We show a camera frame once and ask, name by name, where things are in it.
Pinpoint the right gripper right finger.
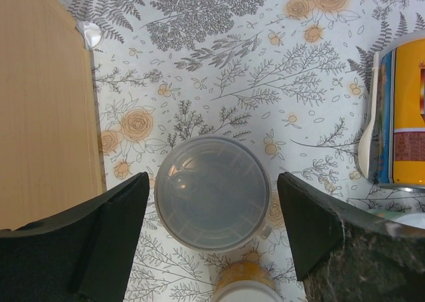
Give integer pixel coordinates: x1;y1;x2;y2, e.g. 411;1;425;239
277;173;424;301

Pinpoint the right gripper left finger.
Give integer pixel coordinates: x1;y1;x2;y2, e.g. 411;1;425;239
1;173;149;301

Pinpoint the yellow porridge can with spoon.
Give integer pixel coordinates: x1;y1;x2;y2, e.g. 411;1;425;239
358;33;424;192

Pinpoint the orange can with white lid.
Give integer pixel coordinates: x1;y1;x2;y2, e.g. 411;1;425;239
154;135;272;252

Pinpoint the wooden cube cabinet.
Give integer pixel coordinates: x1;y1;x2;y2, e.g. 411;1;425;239
1;0;104;230

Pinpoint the green can with white lid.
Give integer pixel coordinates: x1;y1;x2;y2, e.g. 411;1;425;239
212;260;283;302

